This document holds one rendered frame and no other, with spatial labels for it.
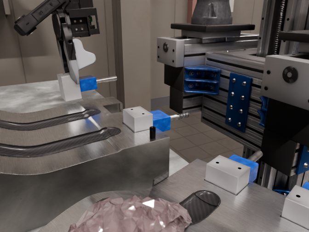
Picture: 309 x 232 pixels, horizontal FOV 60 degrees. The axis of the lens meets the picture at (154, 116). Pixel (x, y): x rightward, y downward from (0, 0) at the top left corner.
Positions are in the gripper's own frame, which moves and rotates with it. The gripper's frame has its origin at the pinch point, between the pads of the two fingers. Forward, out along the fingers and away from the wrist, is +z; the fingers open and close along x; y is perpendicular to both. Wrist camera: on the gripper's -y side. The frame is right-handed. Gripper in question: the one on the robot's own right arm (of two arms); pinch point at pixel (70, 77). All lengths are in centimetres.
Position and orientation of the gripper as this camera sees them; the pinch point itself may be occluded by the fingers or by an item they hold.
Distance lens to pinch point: 63.3
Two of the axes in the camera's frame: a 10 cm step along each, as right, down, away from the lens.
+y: 8.7, -2.3, 4.4
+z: 0.9, 9.4, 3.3
